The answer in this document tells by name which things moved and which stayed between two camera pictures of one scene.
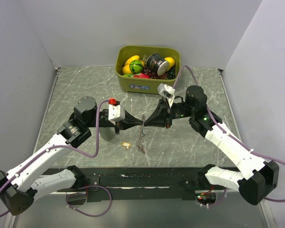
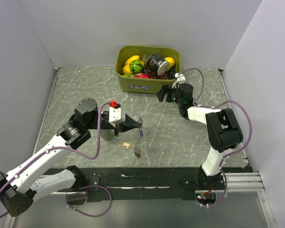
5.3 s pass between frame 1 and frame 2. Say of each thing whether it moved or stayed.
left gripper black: stayed
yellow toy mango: stayed
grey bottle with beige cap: stayed
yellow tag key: stayed
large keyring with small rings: moved
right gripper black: moved
